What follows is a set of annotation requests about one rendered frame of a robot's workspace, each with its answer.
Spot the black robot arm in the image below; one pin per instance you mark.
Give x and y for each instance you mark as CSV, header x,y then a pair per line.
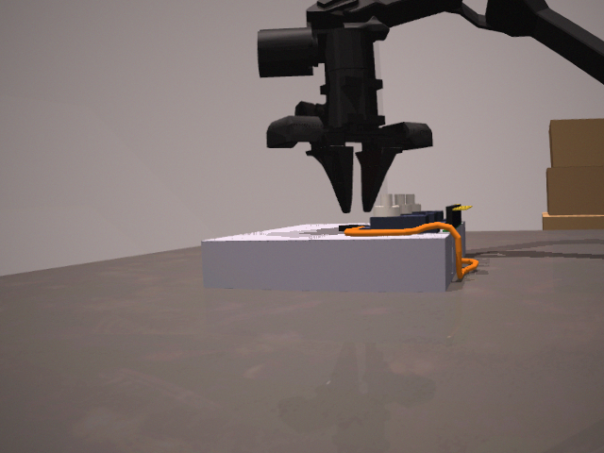
x,y
341,33

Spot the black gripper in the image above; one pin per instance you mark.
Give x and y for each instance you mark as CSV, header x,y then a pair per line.
x,y
352,116

